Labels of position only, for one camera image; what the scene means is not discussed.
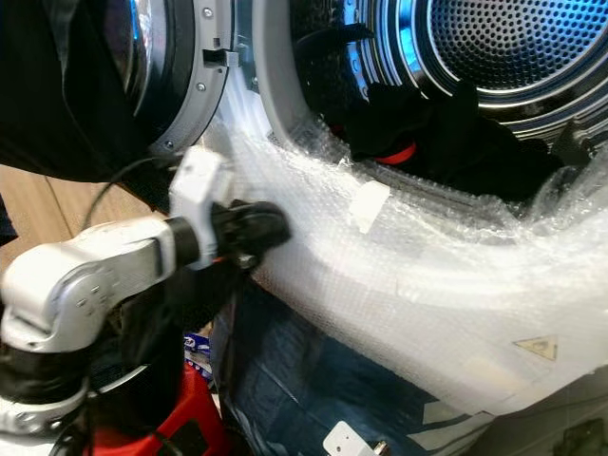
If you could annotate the white tape piece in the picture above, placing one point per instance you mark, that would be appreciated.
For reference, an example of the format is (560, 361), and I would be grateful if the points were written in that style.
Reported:
(369, 204)

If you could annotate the black round bucket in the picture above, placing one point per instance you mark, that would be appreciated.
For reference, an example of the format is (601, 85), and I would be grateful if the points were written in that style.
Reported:
(119, 347)

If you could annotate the clear bubble wrap sheet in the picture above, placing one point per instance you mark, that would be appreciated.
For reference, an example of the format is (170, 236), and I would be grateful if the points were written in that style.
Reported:
(418, 285)

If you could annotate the wooden cabinet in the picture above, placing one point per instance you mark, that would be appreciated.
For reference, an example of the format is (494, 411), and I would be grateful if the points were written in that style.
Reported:
(47, 214)

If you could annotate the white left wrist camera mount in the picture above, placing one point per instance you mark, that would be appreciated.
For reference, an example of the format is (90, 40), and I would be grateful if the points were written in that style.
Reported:
(198, 180)

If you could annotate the round grey washer door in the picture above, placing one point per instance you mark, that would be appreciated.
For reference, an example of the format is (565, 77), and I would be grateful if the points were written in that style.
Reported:
(199, 76)

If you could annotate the blue white package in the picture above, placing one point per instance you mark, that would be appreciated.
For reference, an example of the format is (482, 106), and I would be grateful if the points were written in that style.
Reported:
(199, 347)

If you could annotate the yellow triangle warning sticker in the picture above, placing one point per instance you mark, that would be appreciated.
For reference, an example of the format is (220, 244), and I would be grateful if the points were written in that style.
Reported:
(537, 347)

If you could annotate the perforated steel washer drum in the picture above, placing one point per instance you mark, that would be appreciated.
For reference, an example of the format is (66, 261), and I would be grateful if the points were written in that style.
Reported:
(513, 38)

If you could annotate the blue packaging film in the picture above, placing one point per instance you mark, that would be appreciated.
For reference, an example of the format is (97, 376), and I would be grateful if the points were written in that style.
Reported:
(294, 380)

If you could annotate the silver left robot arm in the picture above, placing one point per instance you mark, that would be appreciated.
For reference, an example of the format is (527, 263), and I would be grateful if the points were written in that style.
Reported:
(76, 285)

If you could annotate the black hanging garment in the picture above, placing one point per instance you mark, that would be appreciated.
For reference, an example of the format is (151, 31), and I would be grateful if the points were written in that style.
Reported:
(57, 85)

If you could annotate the red plastic stool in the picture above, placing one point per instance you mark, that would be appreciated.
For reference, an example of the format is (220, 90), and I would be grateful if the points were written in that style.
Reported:
(190, 408)

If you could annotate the black garment with red trim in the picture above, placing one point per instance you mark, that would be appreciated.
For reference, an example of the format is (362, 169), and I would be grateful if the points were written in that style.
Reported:
(456, 142)

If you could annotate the front loading washing machine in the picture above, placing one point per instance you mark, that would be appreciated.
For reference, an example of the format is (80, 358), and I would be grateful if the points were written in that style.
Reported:
(271, 76)

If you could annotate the navy hanging cloth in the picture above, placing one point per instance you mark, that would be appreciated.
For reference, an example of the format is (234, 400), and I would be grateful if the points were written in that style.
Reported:
(5, 223)

